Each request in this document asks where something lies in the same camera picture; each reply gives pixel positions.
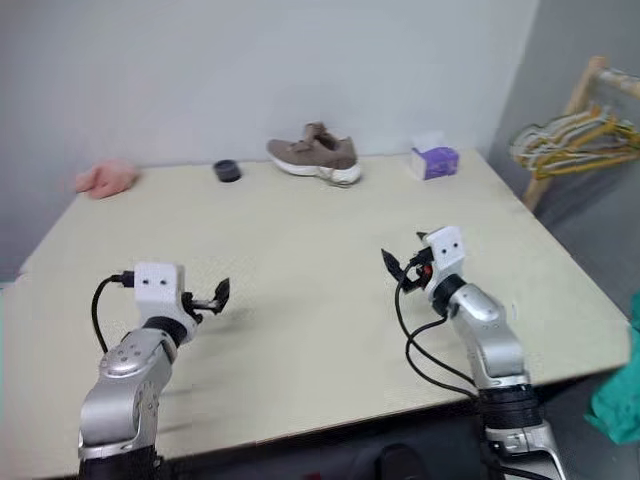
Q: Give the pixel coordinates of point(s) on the black round container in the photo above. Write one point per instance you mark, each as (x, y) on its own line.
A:
(227, 171)

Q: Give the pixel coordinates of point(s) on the dark rounded shape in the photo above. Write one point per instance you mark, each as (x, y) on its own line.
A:
(402, 465)

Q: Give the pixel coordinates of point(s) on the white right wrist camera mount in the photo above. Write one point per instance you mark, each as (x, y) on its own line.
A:
(447, 260)

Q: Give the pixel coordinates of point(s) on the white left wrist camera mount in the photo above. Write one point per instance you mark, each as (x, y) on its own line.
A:
(157, 295)

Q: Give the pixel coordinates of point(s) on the brown sneaker white sole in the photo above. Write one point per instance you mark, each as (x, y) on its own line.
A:
(310, 152)

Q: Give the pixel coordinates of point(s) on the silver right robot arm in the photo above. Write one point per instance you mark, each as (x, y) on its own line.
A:
(492, 325)

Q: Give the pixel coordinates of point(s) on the wooden clothes rack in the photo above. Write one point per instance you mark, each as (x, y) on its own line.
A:
(537, 192)

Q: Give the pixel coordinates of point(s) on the pink fluffy cloth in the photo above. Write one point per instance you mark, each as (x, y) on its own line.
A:
(107, 179)

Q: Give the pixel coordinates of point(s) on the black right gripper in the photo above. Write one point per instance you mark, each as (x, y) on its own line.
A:
(417, 272)

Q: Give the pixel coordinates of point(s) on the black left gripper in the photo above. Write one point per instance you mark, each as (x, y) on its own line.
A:
(192, 302)

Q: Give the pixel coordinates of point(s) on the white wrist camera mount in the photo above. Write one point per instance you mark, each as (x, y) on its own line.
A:
(447, 260)
(157, 295)

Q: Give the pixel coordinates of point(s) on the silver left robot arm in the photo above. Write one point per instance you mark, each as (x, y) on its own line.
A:
(125, 360)

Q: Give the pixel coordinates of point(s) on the green shorts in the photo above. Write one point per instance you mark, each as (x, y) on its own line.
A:
(620, 400)

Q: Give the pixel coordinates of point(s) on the purple tissue box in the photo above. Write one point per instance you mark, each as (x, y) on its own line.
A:
(440, 162)

